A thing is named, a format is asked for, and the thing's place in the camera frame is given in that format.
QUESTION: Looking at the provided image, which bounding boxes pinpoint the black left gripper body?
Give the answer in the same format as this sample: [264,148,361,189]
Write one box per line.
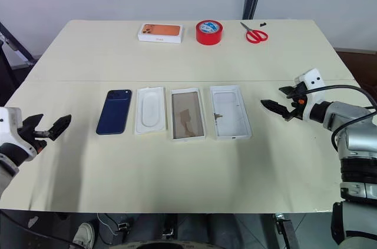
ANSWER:
[17,127,51,154]

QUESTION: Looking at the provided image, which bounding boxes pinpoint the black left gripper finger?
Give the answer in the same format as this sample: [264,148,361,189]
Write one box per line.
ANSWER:
[48,114,72,141]
[22,114,45,134]

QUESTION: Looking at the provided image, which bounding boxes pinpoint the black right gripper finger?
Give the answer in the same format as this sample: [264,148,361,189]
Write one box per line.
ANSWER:
[260,99,289,115]
[278,85,299,97]

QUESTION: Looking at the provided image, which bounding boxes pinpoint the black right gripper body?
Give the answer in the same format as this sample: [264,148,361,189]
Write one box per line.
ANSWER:
[282,82,309,122]

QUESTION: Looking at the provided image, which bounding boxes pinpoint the dark blue smartphone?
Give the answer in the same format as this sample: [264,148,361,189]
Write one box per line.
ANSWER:
[95,89,133,136]

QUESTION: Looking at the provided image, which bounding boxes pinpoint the white box with brown card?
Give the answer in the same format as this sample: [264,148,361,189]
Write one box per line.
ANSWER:
[170,88,206,142]

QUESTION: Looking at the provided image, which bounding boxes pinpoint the white phone tray insert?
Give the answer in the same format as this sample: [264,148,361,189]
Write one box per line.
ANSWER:
[134,86,167,136]

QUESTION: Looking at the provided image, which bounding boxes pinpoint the orange print phone box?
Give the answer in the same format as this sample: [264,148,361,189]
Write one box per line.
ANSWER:
[137,22,184,45]

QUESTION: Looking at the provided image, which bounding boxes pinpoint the red tape roll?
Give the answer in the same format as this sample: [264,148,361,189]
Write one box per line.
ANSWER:
[195,19,224,47]

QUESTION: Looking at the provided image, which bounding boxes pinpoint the white sneaker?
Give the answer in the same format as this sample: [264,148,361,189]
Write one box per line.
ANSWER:
[72,222,96,249]

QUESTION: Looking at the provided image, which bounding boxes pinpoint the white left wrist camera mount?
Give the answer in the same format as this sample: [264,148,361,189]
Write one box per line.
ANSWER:
[0,107,39,162]

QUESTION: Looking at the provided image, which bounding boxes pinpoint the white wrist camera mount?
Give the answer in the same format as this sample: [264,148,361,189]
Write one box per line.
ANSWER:
[0,107,39,162]
[294,68,326,122]

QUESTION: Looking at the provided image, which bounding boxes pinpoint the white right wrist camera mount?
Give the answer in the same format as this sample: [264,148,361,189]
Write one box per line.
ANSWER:
[294,68,326,122]

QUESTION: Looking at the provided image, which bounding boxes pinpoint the red handled scissors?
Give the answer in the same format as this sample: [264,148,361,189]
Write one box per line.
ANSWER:
[239,21,269,45]

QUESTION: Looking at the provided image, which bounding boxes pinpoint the black metal stand frame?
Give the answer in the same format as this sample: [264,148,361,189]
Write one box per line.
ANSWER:
[0,21,38,105]

